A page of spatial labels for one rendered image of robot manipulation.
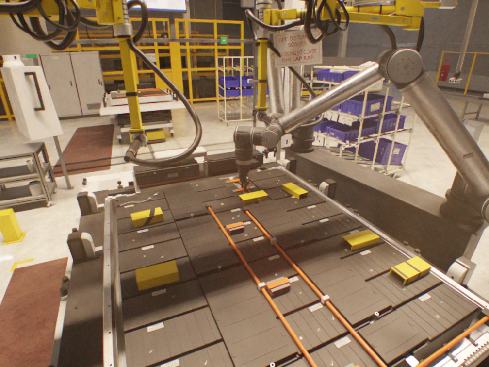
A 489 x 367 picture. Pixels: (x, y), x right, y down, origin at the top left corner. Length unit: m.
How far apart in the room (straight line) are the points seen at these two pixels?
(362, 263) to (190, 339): 0.74
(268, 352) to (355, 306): 0.35
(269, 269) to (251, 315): 0.24
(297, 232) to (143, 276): 0.71
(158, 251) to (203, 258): 0.21
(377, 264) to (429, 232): 0.90
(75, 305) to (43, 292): 1.58
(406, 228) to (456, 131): 0.89
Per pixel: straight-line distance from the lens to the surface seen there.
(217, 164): 1.97
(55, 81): 10.40
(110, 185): 2.45
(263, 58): 2.13
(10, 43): 1.48
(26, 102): 3.88
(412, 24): 2.08
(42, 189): 4.29
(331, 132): 4.11
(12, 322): 2.83
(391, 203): 2.21
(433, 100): 1.49
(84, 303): 1.36
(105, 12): 1.59
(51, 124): 3.96
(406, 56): 1.42
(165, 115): 6.22
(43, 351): 2.50
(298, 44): 2.11
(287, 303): 1.05
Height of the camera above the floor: 1.79
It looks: 25 degrees down
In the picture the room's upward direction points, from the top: straight up
